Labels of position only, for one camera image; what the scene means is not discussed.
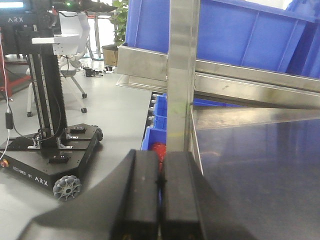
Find green potted plant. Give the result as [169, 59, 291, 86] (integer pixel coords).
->
[109, 0, 129, 46]

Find red object in bin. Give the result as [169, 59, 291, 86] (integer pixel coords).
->
[151, 142, 167, 170]

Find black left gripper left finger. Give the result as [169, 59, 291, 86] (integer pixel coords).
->
[18, 149, 159, 240]

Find white office chair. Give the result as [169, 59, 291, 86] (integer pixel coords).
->
[25, 52, 88, 118]

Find blue plastic bin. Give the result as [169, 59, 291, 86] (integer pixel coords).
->
[125, 0, 316, 73]

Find cardboard box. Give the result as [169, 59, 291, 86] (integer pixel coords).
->
[102, 44, 119, 67]

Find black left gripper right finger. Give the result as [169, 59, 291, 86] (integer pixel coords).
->
[161, 151, 253, 240]

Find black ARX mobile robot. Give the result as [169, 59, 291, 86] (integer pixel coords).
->
[0, 0, 103, 201]

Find stainless steel shelf rack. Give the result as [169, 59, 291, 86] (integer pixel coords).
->
[118, 0, 320, 240]

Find red white cable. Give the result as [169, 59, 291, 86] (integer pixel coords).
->
[0, 24, 12, 161]

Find blue bin lower shelf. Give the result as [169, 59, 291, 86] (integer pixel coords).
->
[140, 127, 167, 151]
[153, 94, 167, 130]

